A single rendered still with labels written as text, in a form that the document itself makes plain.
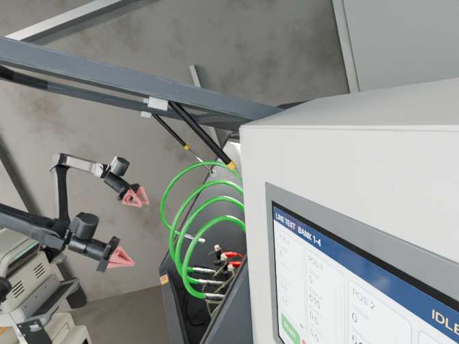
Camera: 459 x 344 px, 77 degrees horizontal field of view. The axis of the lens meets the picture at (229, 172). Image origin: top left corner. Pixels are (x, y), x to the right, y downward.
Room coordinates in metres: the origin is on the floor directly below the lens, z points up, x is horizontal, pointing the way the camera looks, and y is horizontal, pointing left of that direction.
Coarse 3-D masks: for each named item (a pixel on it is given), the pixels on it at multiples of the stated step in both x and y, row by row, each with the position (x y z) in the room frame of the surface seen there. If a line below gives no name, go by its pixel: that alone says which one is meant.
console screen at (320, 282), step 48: (288, 192) 0.44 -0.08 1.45; (288, 240) 0.44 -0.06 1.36; (336, 240) 0.32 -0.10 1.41; (384, 240) 0.25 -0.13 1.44; (288, 288) 0.44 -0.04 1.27; (336, 288) 0.32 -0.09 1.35; (384, 288) 0.25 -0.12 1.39; (432, 288) 0.20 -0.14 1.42; (288, 336) 0.44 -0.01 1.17; (336, 336) 0.31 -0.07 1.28; (384, 336) 0.24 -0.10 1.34; (432, 336) 0.20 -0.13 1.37
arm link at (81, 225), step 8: (80, 216) 0.84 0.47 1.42; (88, 216) 0.86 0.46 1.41; (96, 216) 0.87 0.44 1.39; (72, 224) 0.84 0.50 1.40; (80, 224) 0.83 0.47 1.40; (88, 224) 0.82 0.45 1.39; (96, 224) 0.84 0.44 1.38; (72, 232) 0.84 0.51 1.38; (80, 232) 0.83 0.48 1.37; (88, 232) 0.83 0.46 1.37; (48, 240) 0.83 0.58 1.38; (56, 240) 0.83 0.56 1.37; (64, 240) 0.83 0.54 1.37
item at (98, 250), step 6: (96, 240) 0.86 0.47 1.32; (90, 246) 0.84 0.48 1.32; (96, 246) 0.84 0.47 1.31; (102, 246) 0.85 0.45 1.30; (108, 246) 0.83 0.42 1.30; (84, 252) 0.84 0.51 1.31; (90, 252) 0.83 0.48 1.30; (96, 252) 0.83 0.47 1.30; (102, 252) 0.84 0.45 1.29; (108, 252) 0.83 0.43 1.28; (96, 258) 0.83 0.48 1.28; (102, 258) 0.83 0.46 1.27; (96, 270) 0.83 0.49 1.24
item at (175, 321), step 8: (168, 272) 1.20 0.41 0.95; (168, 280) 1.13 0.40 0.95; (168, 288) 1.07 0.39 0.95; (168, 296) 1.01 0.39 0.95; (176, 296) 1.13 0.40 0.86; (168, 304) 0.96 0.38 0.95; (176, 304) 0.96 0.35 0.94; (168, 312) 0.92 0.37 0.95; (176, 312) 0.91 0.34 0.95; (168, 320) 0.88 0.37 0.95; (176, 320) 0.86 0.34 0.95; (176, 328) 0.82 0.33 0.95; (184, 328) 0.93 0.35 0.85; (176, 336) 0.79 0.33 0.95; (184, 336) 0.83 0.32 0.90
